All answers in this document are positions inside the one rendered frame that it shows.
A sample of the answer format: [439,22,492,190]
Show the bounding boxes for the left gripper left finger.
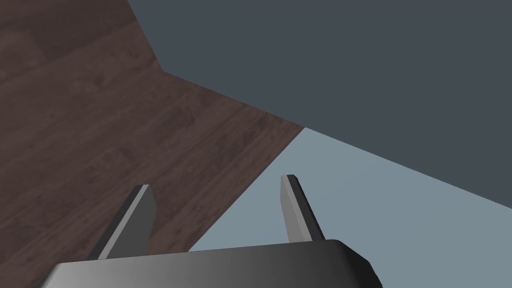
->
[86,183,157,261]

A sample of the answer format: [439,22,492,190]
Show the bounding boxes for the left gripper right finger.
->
[280,173,326,244]

